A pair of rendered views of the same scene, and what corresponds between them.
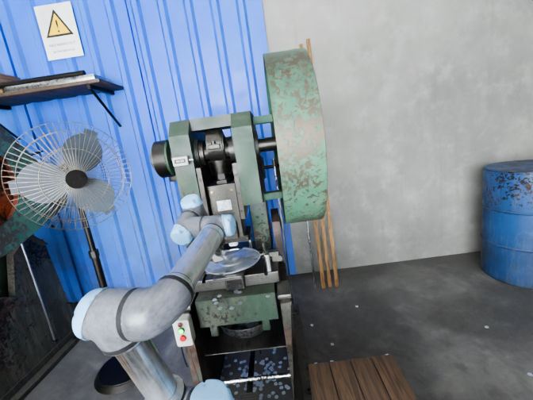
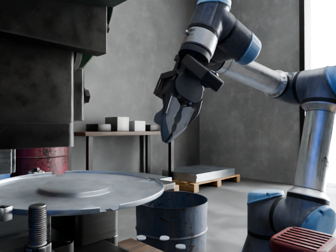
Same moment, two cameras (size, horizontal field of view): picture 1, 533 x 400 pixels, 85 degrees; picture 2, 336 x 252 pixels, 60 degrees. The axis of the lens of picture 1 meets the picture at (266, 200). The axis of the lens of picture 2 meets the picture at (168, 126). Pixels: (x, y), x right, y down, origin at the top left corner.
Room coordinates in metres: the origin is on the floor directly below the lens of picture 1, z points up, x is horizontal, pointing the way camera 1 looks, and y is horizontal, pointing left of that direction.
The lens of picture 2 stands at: (1.63, 0.66, 0.88)
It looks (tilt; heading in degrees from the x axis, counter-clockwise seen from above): 1 degrees up; 223
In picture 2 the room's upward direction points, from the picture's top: straight up
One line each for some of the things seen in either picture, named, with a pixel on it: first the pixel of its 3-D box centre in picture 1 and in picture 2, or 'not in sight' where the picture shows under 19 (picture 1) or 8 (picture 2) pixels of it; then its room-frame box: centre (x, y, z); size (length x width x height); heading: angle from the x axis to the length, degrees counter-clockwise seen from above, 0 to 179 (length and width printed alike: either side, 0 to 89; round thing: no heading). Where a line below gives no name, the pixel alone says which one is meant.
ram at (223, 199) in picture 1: (226, 208); (24, 24); (1.46, 0.21, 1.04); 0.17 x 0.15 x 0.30; 178
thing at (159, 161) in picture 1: (172, 161); not in sight; (1.53, 0.46, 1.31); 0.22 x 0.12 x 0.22; 178
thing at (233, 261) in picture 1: (231, 259); (77, 186); (1.38, 0.22, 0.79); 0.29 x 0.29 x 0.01
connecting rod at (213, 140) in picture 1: (220, 163); not in sight; (1.50, 0.21, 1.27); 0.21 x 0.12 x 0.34; 178
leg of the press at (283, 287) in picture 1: (289, 286); not in sight; (1.64, -0.06, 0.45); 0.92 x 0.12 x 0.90; 178
